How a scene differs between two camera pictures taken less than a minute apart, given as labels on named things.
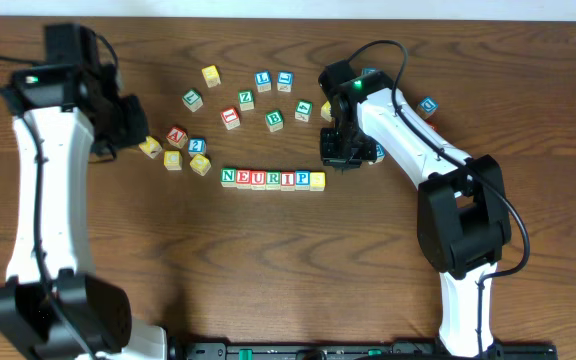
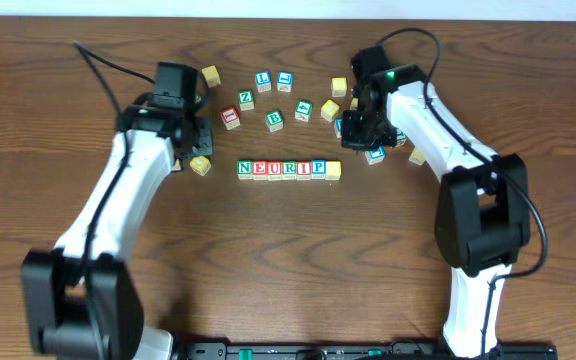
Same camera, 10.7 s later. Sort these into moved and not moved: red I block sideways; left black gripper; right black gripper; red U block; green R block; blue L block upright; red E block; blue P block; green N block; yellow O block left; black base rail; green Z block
Moved: green N block; green R block; left black gripper; right black gripper; red U block; blue P block; red E block
Not moved: green Z block; black base rail; red I block sideways; blue L block upright; yellow O block left
